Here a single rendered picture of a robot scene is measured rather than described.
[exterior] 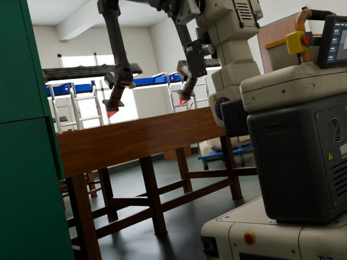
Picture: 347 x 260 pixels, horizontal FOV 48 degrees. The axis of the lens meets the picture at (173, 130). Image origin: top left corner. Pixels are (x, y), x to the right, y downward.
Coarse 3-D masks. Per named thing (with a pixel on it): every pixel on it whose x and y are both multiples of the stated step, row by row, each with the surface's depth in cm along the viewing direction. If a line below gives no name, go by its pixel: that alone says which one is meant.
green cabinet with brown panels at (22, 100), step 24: (0, 0) 149; (24, 0) 155; (0, 24) 148; (24, 24) 155; (0, 48) 147; (24, 48) 153; (0, 72) 146; (24, 72) 152; (0, 96) 145; (24, 96) 151; (0, 120) 143
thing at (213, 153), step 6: (192, 102) 508; (198, 144) 513; (240, 144) 492; (234, 150) 507; (240, 150) 492; (246, 150) 504; (204, 156) 511; (210, 156) 507; (216, 156) 504; (222, 156) 589; (240, 156) 497; (204, 162) 517; (204, 168) 515
